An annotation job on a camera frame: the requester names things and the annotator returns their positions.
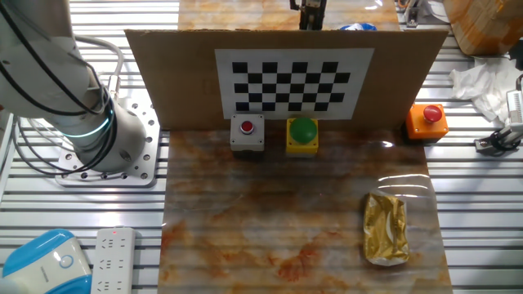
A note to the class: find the small silver ribbed box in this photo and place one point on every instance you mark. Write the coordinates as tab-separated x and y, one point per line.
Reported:
515	106

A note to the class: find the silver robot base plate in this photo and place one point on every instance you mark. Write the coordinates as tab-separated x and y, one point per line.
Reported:
149	143

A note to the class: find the taped brown cardboard box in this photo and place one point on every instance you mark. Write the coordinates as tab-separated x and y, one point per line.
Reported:
486	24

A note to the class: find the crumpled white tissue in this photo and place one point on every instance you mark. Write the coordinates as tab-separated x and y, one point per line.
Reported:
482	85

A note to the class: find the blue white plastic device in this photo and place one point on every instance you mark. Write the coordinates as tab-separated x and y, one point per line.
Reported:
41	265

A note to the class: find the white power strip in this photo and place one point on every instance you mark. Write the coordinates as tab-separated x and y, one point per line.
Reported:
112	261

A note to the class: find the grey box flat red button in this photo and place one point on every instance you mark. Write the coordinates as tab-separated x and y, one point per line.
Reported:
247	141

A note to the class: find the orange box red mushroom button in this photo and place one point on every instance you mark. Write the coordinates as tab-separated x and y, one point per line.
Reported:
421	126

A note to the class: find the brown cardboard divider board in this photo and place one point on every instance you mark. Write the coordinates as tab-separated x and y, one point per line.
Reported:
184	81

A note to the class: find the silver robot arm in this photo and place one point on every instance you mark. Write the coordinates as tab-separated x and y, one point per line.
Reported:
122	134

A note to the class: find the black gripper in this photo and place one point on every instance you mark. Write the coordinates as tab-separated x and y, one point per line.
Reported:
306	5

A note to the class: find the metal frame bracket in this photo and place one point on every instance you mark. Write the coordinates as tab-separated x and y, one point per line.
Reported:
412	16

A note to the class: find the yellow box green mushroom button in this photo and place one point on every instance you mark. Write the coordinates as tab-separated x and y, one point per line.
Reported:
302	130

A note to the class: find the blue tissue pack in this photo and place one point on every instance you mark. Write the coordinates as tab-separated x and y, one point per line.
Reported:
357	27

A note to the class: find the black white checkerboard sheet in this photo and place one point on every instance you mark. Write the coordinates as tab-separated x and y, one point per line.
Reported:
282	87

